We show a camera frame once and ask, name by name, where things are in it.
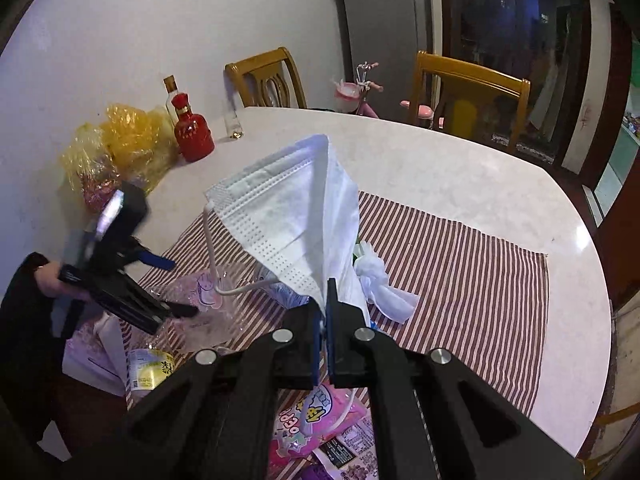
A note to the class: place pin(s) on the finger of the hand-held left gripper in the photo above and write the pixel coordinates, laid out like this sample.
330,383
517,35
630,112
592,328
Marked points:
150,310
157,261

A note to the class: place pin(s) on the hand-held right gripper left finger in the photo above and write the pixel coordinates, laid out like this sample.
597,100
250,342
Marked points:
316,350

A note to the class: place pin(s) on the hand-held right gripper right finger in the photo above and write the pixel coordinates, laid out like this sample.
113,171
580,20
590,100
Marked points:
331,292

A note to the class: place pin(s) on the blue label plastic bottle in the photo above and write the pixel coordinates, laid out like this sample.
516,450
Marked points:
285,297

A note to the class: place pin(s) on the clear plastic bag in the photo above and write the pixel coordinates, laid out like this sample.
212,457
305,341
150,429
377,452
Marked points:
210,292

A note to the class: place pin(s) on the pink plastic bottle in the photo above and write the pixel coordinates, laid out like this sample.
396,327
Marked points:
305,422

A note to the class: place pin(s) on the white face mask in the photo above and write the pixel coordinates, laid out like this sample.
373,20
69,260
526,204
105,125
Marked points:
280,210

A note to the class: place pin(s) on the person's left forearm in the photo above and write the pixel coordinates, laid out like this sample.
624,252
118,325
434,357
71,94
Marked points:
22,340

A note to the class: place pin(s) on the person's left hand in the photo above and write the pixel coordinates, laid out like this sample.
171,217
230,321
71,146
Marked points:
47,280

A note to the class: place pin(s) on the crumpled white tissue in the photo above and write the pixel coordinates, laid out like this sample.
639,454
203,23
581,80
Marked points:
382,285

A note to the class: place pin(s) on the yellow label plastic bottle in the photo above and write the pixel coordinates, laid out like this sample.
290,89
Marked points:
150,367

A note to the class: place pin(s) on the white plastic bag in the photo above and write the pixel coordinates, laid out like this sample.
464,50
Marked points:
100,355

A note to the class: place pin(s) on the yellow plastic bag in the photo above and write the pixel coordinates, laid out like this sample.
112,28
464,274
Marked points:
130,135

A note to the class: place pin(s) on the purple snack packet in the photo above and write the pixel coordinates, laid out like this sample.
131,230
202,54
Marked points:
345,452

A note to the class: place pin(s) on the red striped cloth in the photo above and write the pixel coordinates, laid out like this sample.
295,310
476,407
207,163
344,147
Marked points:
450,285

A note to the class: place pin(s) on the red liquor bottle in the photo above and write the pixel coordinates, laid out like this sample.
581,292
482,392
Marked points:
192,132

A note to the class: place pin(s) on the clear bottle with gold cap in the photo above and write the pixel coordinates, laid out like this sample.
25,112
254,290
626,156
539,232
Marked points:
170,91

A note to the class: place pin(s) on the clear drinking glass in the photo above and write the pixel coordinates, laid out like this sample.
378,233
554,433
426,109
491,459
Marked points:
232,122

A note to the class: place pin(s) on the pink tricycle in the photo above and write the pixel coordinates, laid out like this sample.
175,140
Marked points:
365,97

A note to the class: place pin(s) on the wooden chair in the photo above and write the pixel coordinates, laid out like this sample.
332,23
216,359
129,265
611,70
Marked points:
270,80
470,92

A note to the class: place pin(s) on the patterned door mat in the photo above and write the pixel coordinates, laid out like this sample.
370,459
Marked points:
530,150

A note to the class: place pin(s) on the grey refrigerator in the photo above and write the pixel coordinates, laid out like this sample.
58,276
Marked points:
380,20

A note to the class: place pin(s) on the brown glass panel door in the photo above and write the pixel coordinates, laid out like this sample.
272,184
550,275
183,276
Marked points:
617,170

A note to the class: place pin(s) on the dark sliding glass door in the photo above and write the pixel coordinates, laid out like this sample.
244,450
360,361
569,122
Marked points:
510,35

